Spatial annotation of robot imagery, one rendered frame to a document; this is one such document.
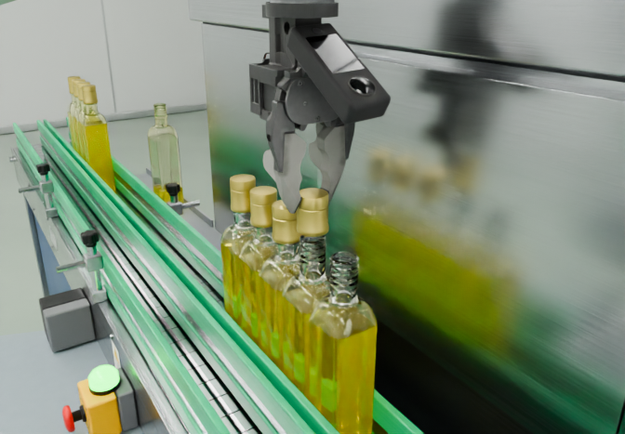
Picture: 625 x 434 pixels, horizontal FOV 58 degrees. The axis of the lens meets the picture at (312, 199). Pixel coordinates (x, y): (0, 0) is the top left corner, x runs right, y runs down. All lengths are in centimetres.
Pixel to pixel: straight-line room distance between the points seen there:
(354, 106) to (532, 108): 16
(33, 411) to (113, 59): 565
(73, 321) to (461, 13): 89
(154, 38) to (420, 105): 609
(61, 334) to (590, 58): 99
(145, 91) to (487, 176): 620
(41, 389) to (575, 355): 86
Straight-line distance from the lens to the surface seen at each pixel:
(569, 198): 53
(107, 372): 94
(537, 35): 54
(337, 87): 50
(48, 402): 109
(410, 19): 65
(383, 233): 71
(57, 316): 116
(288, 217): 65
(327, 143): 59
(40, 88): 642
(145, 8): 660
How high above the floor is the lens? 140
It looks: 21 degrees down
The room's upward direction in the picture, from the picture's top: straight up
